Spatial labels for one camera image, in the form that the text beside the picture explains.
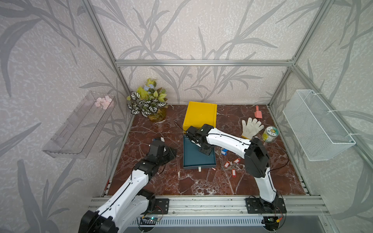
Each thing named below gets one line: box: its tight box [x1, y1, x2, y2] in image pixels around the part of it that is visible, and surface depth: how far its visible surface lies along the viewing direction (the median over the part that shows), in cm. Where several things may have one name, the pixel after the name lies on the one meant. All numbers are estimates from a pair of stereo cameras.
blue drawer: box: [183, 134, 217, 172], surface depth 86 cm
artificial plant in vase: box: [126, 78, 168, 122], surface depth 93 cm
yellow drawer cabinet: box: [182, 101, 218, 134], surface depth 88 cm
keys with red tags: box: [224, 158, 241, 178], surface depth 89 cm
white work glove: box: [241, 117, 265, 140], surface depth 107 cm
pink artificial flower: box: [94, 95, 113, 110], surface depth 78 cm
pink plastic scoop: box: [254, 105, 263, 119], surface depth 114 cm
